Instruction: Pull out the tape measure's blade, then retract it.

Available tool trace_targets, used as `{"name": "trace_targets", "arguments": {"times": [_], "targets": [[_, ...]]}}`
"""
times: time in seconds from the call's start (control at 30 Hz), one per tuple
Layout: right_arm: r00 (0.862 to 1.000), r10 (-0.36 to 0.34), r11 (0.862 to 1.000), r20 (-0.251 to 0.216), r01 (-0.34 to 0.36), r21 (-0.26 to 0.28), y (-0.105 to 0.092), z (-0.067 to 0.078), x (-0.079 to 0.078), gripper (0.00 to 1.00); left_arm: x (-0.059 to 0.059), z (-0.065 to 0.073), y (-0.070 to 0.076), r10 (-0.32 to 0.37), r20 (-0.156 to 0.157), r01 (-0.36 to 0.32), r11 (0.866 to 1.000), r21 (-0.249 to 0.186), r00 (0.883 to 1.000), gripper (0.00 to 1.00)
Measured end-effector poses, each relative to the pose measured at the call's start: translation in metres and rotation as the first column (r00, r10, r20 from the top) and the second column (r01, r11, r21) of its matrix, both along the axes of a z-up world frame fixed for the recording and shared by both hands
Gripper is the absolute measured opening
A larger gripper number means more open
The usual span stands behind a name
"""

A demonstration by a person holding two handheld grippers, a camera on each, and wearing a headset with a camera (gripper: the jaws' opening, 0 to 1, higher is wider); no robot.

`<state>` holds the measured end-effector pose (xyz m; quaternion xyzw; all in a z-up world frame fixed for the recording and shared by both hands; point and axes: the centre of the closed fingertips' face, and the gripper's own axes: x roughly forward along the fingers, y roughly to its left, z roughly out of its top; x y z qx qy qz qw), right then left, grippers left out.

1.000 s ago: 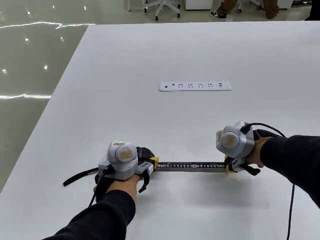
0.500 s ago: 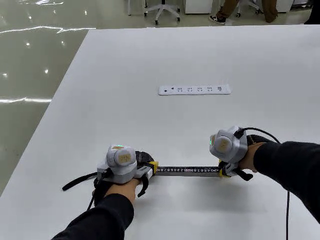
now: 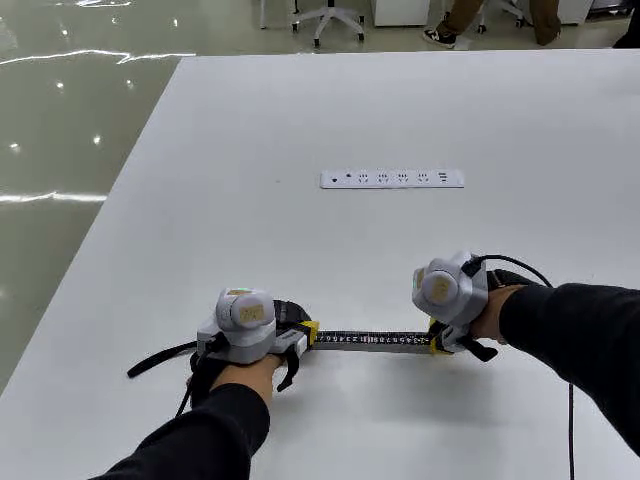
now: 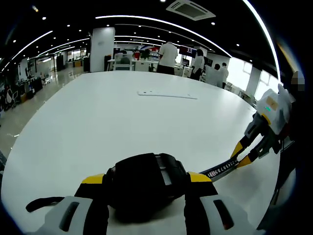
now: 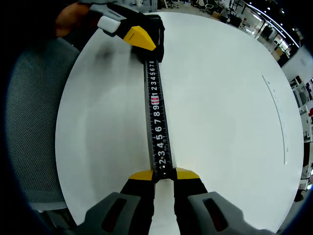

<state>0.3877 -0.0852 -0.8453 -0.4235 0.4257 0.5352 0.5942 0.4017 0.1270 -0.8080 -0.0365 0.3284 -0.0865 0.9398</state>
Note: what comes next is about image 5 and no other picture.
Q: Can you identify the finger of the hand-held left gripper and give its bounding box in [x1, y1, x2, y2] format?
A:
[97, 16, 157, 52]
[89, 2, 145, 25]

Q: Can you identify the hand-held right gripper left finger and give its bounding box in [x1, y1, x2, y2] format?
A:
[82, 169, 156, 235]

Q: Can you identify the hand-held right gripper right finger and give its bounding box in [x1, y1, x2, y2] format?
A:
[172, 167, 279, 235]

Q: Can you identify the black tape measure with blade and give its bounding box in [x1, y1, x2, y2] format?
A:
[132, 14, 175, 182]

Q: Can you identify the grey mesh office chair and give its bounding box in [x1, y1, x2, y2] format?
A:
[4, 39, 82, 213]

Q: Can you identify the white office shelf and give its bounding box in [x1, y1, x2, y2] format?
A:
[288, 75, 313, 191]

